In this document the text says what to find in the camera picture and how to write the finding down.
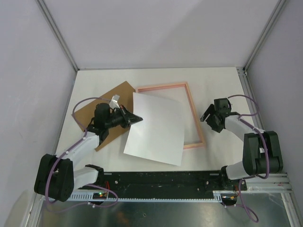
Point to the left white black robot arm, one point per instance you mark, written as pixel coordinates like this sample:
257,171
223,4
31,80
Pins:
57,177

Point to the pink wooden picture frame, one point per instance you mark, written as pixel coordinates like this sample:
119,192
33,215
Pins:
180,92

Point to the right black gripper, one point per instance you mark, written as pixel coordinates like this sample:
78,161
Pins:
211,110

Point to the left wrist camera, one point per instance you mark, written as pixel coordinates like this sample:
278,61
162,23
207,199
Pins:
114,102

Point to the sunflower photo print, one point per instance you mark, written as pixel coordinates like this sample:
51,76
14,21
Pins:
160,135

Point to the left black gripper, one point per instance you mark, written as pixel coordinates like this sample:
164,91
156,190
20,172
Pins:
129,118

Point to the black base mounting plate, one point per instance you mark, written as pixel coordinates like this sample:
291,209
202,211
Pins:
178,185

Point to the aluminium frame rail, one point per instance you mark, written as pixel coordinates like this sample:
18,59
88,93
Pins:
56,32

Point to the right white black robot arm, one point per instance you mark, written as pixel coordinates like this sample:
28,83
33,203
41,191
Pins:
261,154

